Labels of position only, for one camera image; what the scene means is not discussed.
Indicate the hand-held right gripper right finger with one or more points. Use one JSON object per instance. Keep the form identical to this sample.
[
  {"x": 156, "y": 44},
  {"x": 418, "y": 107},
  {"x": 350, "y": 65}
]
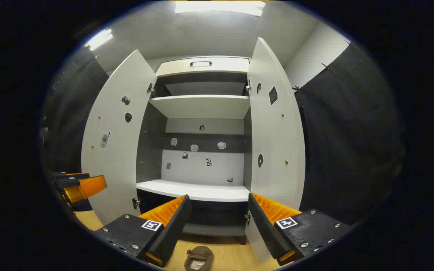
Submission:
[{"x": 264, "y": 229}]

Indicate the white shoe cabinet door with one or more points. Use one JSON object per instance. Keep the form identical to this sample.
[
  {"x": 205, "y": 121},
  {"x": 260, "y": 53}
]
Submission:
[
  {"x": 277, "y": 150},
  {"x": 115, "y": 169}
]

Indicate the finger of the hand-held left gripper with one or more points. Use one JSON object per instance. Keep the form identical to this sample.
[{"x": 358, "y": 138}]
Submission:
[
  {"x": 85, "y": 188},
  {"x": 70, "y": 175}
]

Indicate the black backdrop cloth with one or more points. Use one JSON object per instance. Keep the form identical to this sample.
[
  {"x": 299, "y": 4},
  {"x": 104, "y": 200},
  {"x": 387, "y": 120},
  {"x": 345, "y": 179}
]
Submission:
[{"x": 345, "y": 150}]

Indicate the large ceiling light panel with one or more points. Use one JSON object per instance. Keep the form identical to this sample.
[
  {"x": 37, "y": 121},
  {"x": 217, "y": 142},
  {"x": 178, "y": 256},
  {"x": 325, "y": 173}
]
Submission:
[{"x": 220, "y": 7}]

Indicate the small ceiling light panel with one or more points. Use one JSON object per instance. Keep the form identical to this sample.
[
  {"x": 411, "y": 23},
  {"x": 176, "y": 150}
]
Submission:
[{"x": 100, "y": 39}]

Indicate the brown fuzzy shoe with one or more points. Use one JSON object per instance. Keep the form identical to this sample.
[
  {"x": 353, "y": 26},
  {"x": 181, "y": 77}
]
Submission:
[{"x": 198, "y": 253}]

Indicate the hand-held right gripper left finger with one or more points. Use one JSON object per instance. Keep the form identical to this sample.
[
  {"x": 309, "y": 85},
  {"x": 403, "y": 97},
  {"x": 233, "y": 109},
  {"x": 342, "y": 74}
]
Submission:
[{"x": 172, "y": 233}]

